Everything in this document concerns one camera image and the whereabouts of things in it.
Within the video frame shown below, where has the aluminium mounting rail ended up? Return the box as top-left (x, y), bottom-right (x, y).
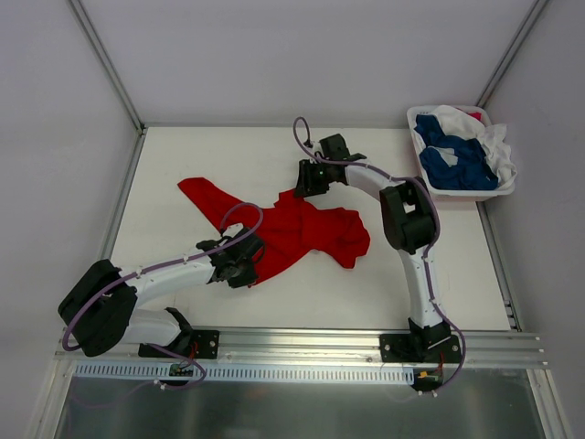
top-left (53, 323), bottom-right (549, 367)

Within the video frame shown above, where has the red t shirt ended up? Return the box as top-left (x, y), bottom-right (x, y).
top-left (177, 177), bottom-right (370, 284)

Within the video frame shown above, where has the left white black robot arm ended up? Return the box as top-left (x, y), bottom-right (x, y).
top-left (58, 224), bottom-right (266, 359)

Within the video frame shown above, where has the blue t shirt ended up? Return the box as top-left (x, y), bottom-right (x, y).
top-left (414, 114), bottom-right (498, 191)

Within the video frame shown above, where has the white t shirt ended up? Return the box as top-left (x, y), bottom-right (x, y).
top-left (430, 105), bottom-right (517, 192)

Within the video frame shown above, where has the white slotted cable duct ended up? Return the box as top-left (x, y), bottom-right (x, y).
top-left (73, 360), bottom-right (415, 386)

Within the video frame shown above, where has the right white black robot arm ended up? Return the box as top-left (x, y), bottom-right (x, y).
top-left (294, 134), bottom-right (452, 362)

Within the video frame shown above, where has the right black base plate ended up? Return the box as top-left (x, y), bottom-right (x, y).
top-left (379, 333), bottom-right (463, 364)

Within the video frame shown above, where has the white laundry basket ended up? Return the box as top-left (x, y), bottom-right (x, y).
top-left (407, 105), bottom-right (515, 201)

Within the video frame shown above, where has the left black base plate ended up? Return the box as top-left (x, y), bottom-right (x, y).
top-left (160, 327), bottom-right (220, 359)

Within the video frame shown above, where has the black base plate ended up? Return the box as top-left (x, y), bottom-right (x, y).
top-left (160, 327), bottom-right (220, 359)
top-left (379, 333), bottom-right (463, 364)

